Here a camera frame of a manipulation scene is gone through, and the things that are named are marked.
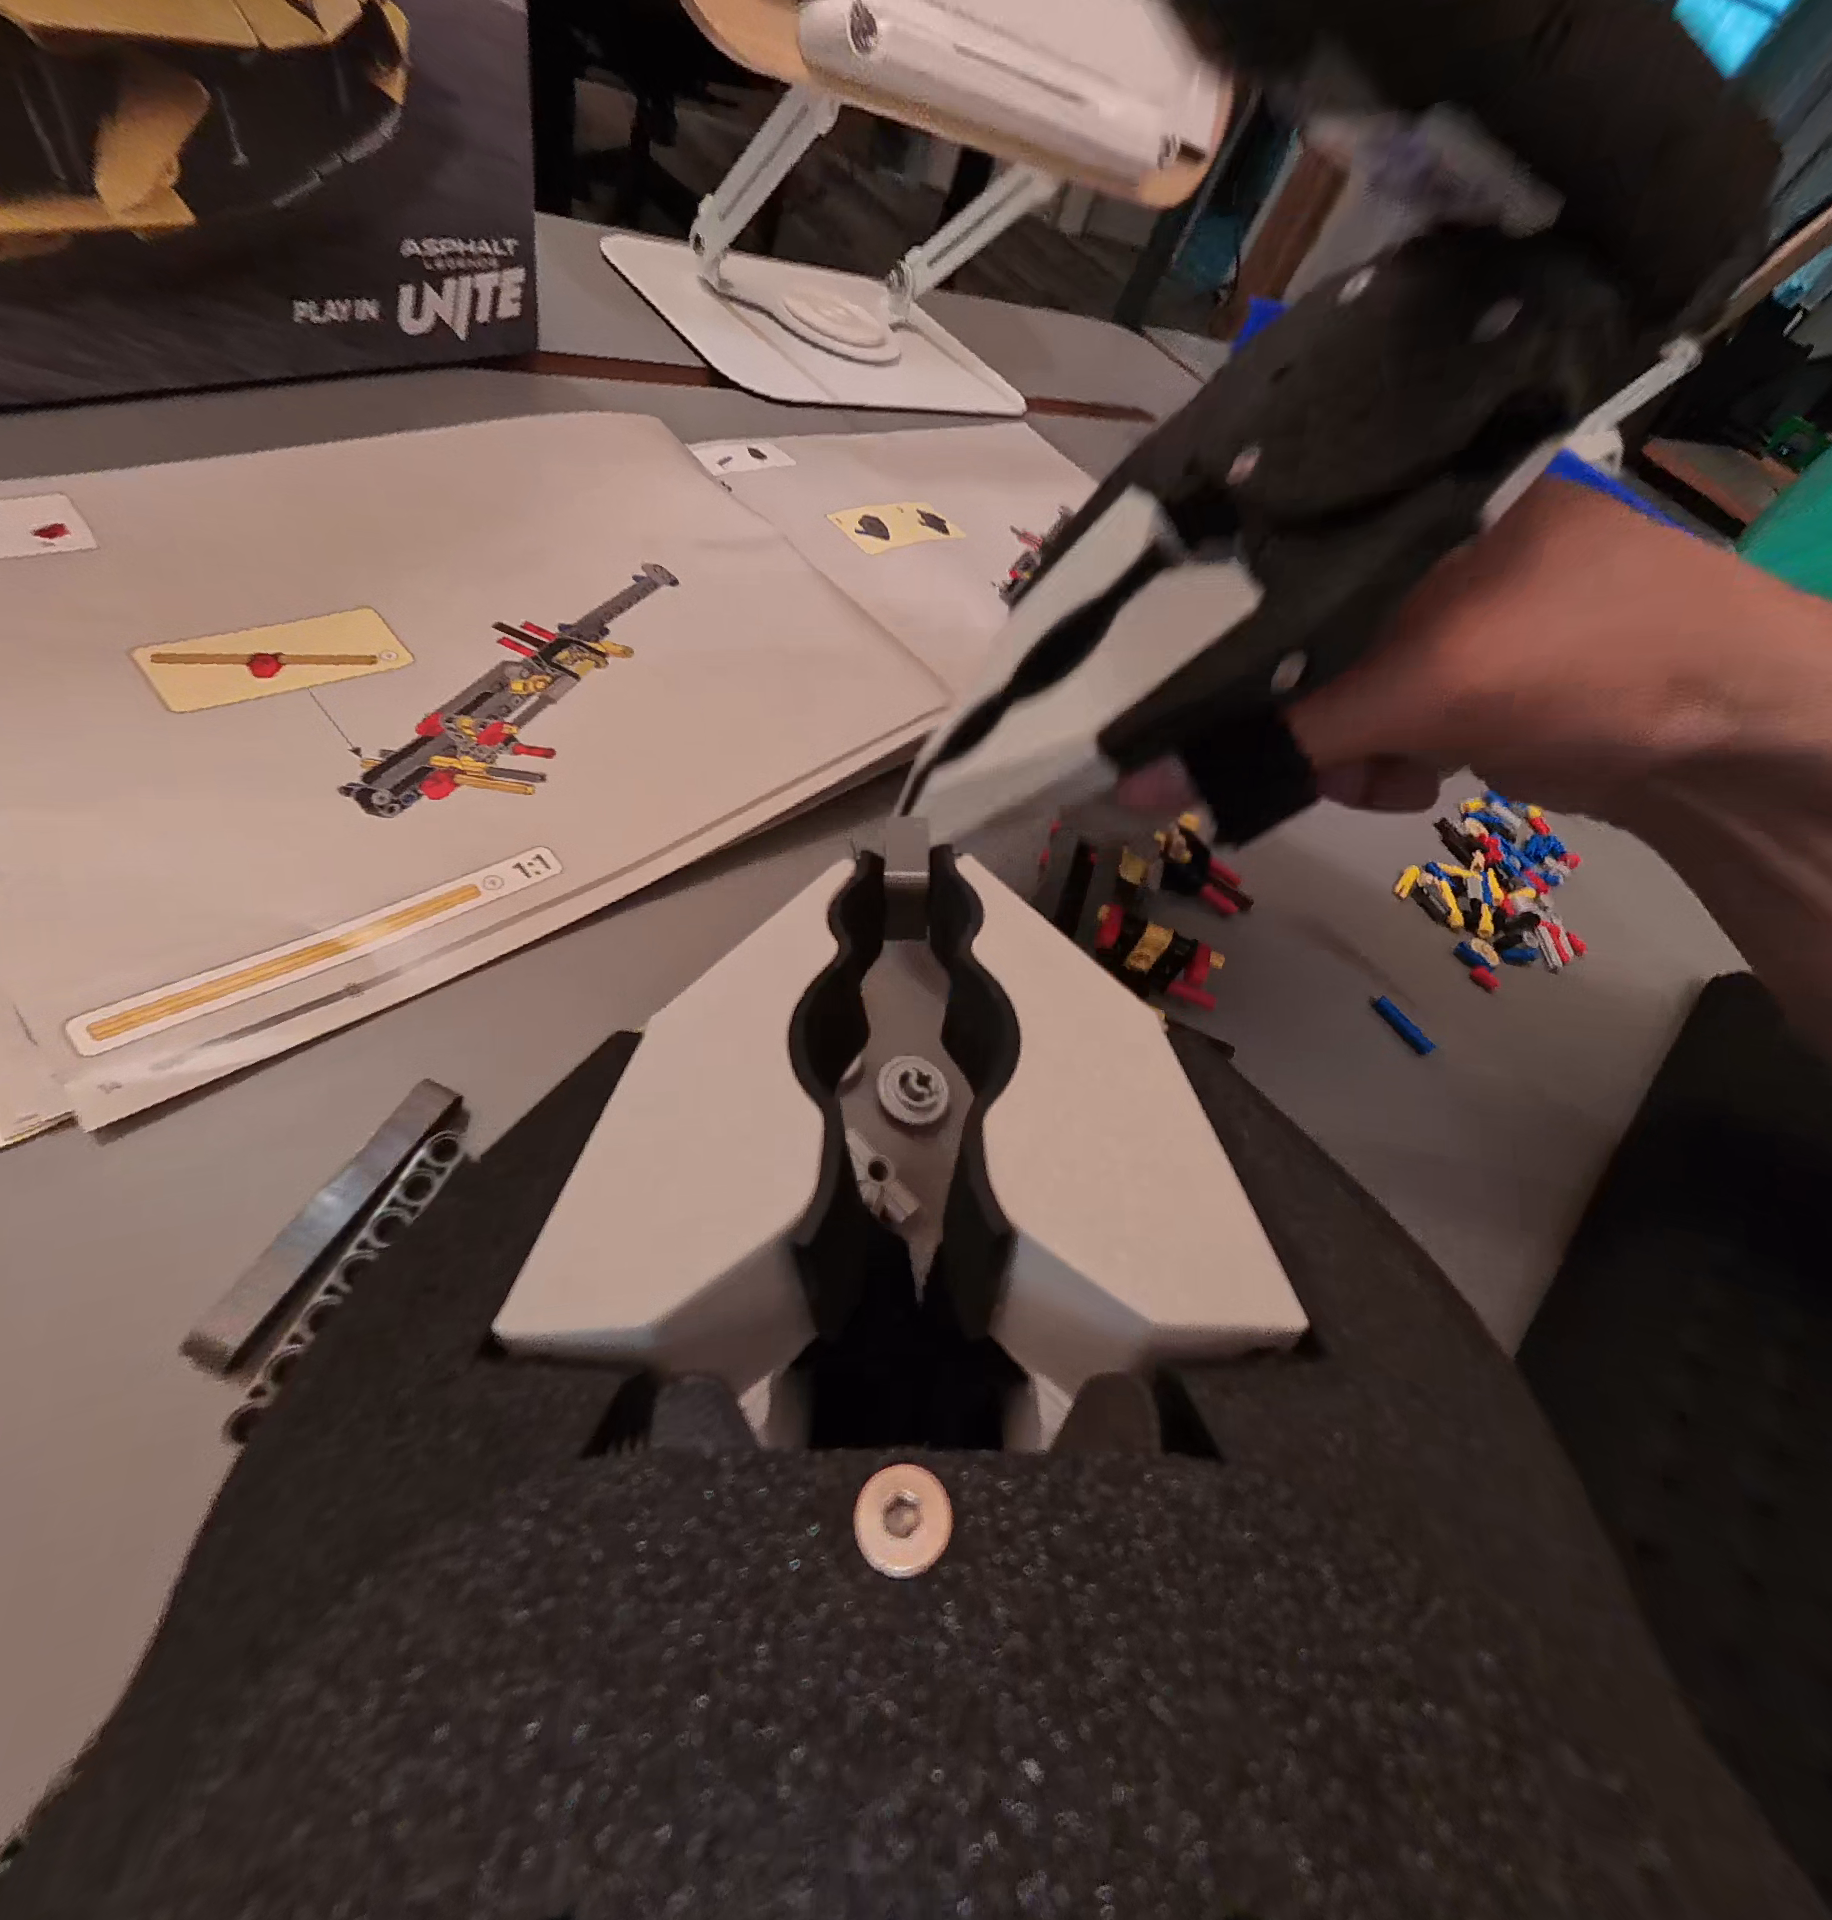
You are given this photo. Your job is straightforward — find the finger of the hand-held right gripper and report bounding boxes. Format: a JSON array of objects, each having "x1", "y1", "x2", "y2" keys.
[
  {"x1": 896, "y1": 558, "x2": 1266, "y2": 845},
  {"x1": 988, "y1": 484, "x2": 1180, "y2": 713}
]

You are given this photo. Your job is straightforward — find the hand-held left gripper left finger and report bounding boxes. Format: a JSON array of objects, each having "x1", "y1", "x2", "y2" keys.
[{"x1": 489, "y1": 857, "x2": 879, "y2": 1372}]

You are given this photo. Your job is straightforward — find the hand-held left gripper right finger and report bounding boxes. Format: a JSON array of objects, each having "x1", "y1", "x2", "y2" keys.
[{"x1": 929, "y1": 847, "x2": 1311, "y2": 1378}]

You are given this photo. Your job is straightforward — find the grey lego beam assembly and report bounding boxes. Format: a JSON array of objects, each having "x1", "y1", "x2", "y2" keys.
[{"x1": 1039, "y1": 810, "x2": 1257, "y2": 1005}]

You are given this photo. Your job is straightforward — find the pile of small lego pins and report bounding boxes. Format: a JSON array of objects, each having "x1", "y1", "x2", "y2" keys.
[{"x1": 1393, "y1": 785, "x2": 1588, "y2": 995}]

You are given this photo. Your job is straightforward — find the lego instruction booklet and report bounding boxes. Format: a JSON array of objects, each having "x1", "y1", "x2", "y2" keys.
[{"x1": 0, "y1": 410, "x2": 1098, "y2": 1155}]

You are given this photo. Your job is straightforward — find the person's right forearm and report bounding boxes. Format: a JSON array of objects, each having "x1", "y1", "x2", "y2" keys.
[{"x1": 1683, "y1": 540, "x2": 1832, "y2": 1087}]

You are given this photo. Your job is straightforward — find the lego set box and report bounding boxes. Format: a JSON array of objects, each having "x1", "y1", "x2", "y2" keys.
[{"x1": 0, "y1": 0, "x2": 538, "y2": 415}]

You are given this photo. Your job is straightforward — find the person's right hand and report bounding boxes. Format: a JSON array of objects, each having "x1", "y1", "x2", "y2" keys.
[{"x1": 1121, "y1": 477, "x2": 1761, "y2": 823}]

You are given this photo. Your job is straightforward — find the blue storage bin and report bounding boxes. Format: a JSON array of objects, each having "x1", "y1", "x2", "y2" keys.
[{"x1": 1232, "y1": 291, "x2": 1704, "y2": 540}]

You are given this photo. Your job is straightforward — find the pile of black grey beams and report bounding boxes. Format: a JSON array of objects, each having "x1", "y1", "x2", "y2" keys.
[{"x1": 182, "y1": 1078, "x2": 470, "y2": 1446}]

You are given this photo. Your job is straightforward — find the teal plastic container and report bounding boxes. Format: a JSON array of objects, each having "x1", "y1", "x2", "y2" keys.
[{"x1": 1741, "y1": 405, "x2": 1832, "y2": 617}]

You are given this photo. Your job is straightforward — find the white desk stand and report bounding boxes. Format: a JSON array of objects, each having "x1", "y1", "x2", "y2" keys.
[{"x1": 690, "y1": 90, "x2": 1061, "y2": 324}]

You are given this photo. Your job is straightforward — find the black perforated panel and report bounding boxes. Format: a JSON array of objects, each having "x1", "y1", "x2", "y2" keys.
[{"x1": 1517, "y1": 972, "x2": 1832, "y2": 1920}]

